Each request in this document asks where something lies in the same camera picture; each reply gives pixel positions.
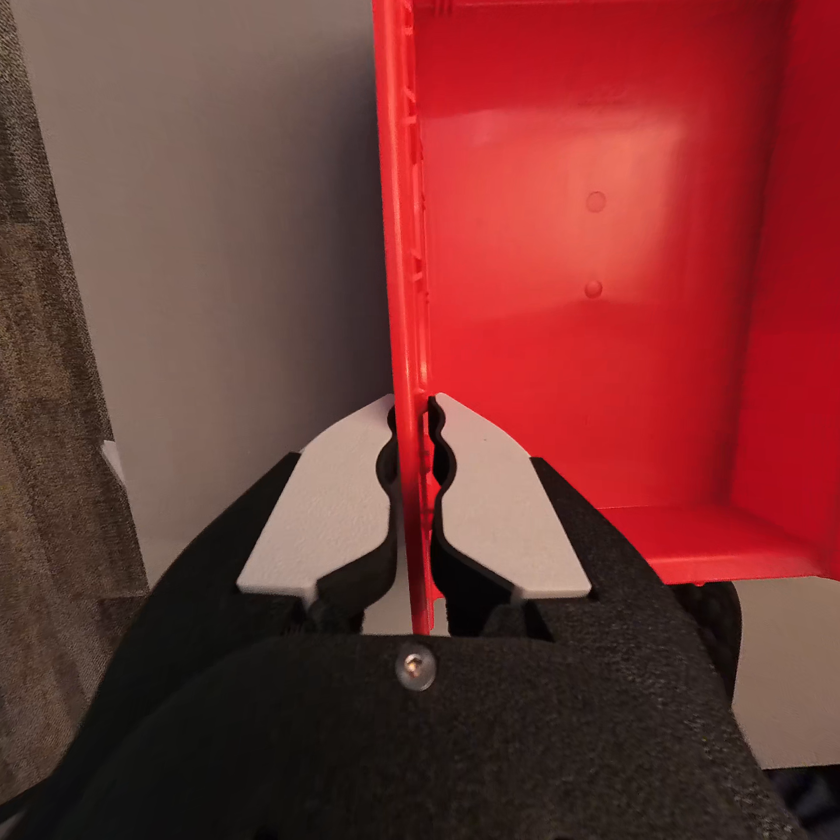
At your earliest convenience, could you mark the black ribbed pad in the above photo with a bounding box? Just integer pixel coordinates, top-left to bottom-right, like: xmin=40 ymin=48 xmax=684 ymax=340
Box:
xmin=676 ymin=578 xmax=756 ymax=710

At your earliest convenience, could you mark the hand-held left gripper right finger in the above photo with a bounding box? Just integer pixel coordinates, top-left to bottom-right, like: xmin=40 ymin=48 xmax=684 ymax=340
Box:
xmin=427 ymin=392 xmax=592 ymax=605

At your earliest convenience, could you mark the red plastic bin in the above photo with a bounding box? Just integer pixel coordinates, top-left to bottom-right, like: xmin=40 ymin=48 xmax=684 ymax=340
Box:
xmin=372 ymin=0 xmax=840 ymax=637

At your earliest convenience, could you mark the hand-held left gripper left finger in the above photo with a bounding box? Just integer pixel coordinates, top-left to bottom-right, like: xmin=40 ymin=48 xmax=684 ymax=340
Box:
xmin=237 ymin=394 xmax=401 ymax=607

